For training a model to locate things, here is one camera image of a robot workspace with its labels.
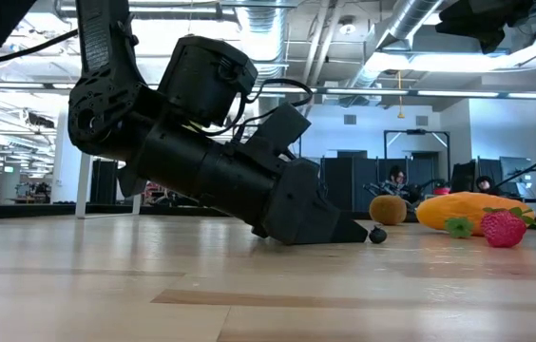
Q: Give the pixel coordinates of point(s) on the red bowl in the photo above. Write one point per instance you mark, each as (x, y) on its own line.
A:
(441, 190)

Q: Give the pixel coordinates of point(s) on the long ceiling light rail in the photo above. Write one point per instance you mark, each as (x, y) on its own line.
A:
(391, 91)

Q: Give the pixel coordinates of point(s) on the white ceiling smoke detector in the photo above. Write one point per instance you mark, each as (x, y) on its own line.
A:
(347, 27)

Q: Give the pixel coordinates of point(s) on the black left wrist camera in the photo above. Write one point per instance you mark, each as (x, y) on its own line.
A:
(282, 128)

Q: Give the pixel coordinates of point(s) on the black background rig frame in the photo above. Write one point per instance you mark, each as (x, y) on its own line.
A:
(415, 131)

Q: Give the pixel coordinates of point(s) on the black metal table frame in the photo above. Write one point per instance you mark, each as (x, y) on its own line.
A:
(35, 210)

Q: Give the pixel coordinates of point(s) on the tall black cabinet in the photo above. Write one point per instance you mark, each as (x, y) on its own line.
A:
(104, 183)

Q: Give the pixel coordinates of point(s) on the background computer monitor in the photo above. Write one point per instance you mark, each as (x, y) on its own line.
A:
(515, 168)

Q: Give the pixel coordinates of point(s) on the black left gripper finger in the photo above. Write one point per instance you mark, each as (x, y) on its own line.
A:
(344, 230)

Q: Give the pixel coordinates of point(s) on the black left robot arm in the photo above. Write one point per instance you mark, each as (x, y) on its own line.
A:
(106, 109)

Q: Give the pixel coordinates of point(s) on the slanted silver ribbed duct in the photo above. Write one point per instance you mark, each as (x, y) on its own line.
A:
(410, 19)

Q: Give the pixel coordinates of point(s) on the small black ceiling spotlight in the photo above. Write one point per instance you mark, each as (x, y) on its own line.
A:
(40, 121)

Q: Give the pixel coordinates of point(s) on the person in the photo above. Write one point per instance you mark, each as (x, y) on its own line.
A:
(485, 184)
(397, 176)

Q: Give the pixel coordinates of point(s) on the small black toy berry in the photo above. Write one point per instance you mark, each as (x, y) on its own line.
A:
(377, 235)

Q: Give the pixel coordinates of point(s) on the white perforated shelf riser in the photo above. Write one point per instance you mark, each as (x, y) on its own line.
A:
(82, 190)

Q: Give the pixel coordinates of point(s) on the brown toy kiwi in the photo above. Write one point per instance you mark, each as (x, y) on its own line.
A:
(387, 209)

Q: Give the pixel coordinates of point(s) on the yellow orange toy mango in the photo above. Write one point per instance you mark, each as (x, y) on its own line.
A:
(467, 206)

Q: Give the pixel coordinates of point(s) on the black partition panel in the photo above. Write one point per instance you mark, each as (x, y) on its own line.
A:
(358, 180)

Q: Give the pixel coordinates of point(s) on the white square pillar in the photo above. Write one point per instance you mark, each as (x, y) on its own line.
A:
(63, 176)

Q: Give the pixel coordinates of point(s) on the large silver ribbed duct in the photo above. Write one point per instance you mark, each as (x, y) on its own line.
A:
(268, 28)

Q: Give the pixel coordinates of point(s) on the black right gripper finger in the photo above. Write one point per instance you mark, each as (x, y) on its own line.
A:
(453, 21)

